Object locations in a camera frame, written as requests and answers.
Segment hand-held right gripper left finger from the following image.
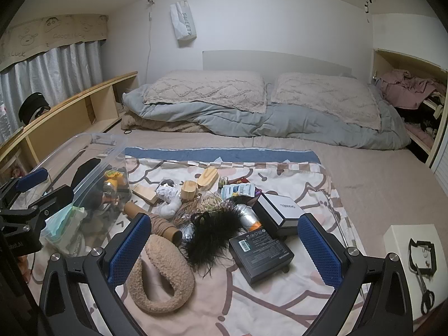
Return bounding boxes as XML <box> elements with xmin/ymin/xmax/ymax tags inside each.
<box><xmin>37</xmin><ymin>213</ymin><xmax>153</xmax><ymax>336</ymax></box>

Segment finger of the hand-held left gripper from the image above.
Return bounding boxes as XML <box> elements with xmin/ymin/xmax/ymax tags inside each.
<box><xmin>0</xmin><ymin>168</ymin><xmax>49</xmax><ymax>200</ymax></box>
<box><xmin>0</xmin><ymin>185</ymin><xmax>75</xmax><ymax>223</ymax></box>

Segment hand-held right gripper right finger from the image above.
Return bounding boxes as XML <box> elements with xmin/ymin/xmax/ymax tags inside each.
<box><xmin>297</xmin><ymin>213</ymin><xmax>415</xmax><ymax>336</ymax></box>

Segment clear plastic storage bin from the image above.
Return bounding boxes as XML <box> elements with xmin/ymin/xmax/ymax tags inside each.
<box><xmin>33</xmin><ymin>132</ymin><xmax>134</xmax><ymax>258</ymax></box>

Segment black feather trim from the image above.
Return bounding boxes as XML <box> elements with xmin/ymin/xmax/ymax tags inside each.
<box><xmin>180</xmin><ymin>206</ymin><xmax>247</xmax><ymax>281</ymax></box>

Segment bag of beige strings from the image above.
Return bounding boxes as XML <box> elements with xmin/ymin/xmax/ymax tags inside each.
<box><xmin>196</xmin><ymin>194</ymin><xmax>228</xmax><ymax>214</ymax></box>

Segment green white tissue packet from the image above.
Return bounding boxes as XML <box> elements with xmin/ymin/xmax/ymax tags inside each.
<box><xmin>42</xmin><ymin>205</ymin><xmax>88</xmax><ymax>256</ymax></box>

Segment white cotton ball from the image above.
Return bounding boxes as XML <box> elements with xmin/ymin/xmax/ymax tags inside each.
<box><xmin>159</xmin><ymin>200</ymin><xmax>183</xmax><ymax>218</ymax></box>

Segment rectangular wooden block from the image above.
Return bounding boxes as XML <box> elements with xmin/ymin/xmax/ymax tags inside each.
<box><xmin>132</xmin><ymin>183</ymin><xmax>162</xmax><ymax>205</ymax></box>

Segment black and white box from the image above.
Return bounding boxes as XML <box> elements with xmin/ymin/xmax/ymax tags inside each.
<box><xmin>251</xmin><ymin>192</ymin><xmax>306</xmax><ymax>240</ymax></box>

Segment black flat box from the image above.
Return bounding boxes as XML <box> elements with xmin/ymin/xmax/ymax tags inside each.
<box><xmin>228</xmin><ymin>227</ymin><xmax>295</xmax><ymax>285</ymax></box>

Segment silver foil pouch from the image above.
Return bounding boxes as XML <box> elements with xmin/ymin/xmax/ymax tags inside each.
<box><xmin>180</xmin><ymin>222</ymin><xmax>197</xmax><ymax>244</ymax></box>

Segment yellow toy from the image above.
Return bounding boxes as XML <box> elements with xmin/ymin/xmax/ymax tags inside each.
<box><xmin>103</xmin><ymin>170</ymin><xmax>128</xmax><ymax>197</ymax></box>

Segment bag of white stuffing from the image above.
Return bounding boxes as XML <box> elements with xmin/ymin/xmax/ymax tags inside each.
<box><xmin>156</xmin><ymin>185</ymin><xmax>183</xmax><ymax>204</ymax></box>

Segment cartoon printed blanket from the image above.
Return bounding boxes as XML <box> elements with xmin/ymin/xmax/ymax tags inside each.
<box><xmin>28</xmin><ymin>146</ymin><xmax>372</xmax><ymax>336</ymax></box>

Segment black cap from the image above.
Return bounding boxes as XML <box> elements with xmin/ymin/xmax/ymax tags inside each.
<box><xmin>18</xmin><ymin>92</ymin><xmax>51</xmax><ymax>125</ymax></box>

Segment white cardboard box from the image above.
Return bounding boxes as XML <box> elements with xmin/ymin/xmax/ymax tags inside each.
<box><xmin>382</xmin><ymin>225</ymin><xmax>448</xmax><ymax>331</ymax></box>

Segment wooden bedside shelf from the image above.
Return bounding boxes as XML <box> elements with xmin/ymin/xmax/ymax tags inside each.
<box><xmin>0</xmin><ymin>71</ymin><xmax>139</xmax><ymax>183</ymax></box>

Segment silver bottle orange cap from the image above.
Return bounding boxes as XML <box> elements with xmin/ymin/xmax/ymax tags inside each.
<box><xmin>229</xmin><ymin>205</ymin><xmax>263</xmax><ymax>233</ymax></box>

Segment oval wooden piece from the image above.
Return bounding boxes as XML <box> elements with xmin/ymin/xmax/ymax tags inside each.
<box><xmin>197</xmin><ymin>167</ymin><xmax>218</xmax><ymax>191</ymax></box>
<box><xmin>180</xmin><ymin>180</ymin><xmax>200</xmax><ymax>202</ymax></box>

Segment blue and white packet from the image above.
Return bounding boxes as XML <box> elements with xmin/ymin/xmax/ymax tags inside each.
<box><xmin>221</xmin><ymin>184</ymin><xmax>256</xmax><ymax>199</ymax></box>

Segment grey curtain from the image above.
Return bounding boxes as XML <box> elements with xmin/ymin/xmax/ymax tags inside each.
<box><xmin>0</xmin><ymin>40</ymin><xmax>104</xmax><ymax>144</ymax></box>

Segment black scissors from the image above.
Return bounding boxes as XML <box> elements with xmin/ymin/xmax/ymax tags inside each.
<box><xmin>415</xmin><ymin>264</ymin><xmax>436</xmax><ymax>316</ymax></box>

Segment beige fleece blanket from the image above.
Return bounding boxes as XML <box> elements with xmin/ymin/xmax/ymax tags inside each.
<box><xmin>121</xmin><ymin>110</ymin><xmax>211</xmax><ymax>133</ymax></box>

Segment beige printed valance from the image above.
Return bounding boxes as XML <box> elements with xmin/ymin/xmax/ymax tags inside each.
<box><xmin>0</xmin><ymin>13</ymin><xmax>109</xmax><ymax>72</ymax></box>

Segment white louvre door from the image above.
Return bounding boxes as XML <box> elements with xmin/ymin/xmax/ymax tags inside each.
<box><xmin>429</xmin><ymin>112</ymin><xmax>448</xmax><ymax>197</ymax></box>

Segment grey duvet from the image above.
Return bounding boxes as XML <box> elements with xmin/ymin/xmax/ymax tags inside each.
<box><xmin>121</xmin><ymin>84</ymin><xmax>412</xmax><ymax>150</ymax></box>

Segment beige textured pillow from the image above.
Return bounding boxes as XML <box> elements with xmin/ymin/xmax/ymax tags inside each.
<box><xmin>143</xmin><ymin>70</ymin><xmax>268</xmax><ymax>114</ymax></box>
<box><xmin>270</xmin><ymin>73</ymin><xmax>382</xmax><ymax>131</ymax></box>

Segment dark clothes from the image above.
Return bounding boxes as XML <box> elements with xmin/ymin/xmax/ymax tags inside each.
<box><xmin>395</xmin><ymin>105</ymin><xmax>442</xmax><ymax>137</ymax></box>

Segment pink clothes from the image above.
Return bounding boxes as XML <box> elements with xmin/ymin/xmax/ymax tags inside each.
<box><xmin>376</xmin><ymin>70</ymin><xmax>447</xmax><ymax>109</ymax></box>

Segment white headboard panel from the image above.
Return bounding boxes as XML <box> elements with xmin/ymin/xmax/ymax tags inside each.
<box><xmin>202</xmin><ymin>50</ymin><xmax>353</xmax><ymax>78</ymax></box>

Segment white paper bag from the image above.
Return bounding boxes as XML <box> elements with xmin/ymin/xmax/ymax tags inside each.
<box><xmin>170</xmin><ymin>0</ymin><xmax>197</xmax><ymax>48</ymax></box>

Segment cardboard tube with rope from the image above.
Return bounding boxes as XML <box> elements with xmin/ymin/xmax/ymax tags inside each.
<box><xmin>123</xmin><ymin>201</ymin><xmax>183</xmax><ymax>247</ymax></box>

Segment bag of brown cords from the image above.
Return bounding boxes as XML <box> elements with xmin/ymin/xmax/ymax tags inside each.
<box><xmin>174</xmin><ymin>199</ymin><xmax>202</xmax><ymax>225</ymax></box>

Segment black plastic bracket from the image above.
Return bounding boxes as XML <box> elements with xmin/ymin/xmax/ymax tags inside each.
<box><xmin>408</xmin><ymin>239</ymin><xmax>436</xmax><ymax>277</ymax></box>

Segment white hanging cable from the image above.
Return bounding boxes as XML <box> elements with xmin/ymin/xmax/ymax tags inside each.
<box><xmin>145</xmin><ymin>0</ymin><xmax>155</xmax><ymax>78</ymax></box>

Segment wooden wall niche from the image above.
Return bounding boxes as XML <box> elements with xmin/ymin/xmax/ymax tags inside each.
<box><xmin>371</xmin><ymin>48</ymin><xmax>448</xmax><ymax>165</ymax></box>

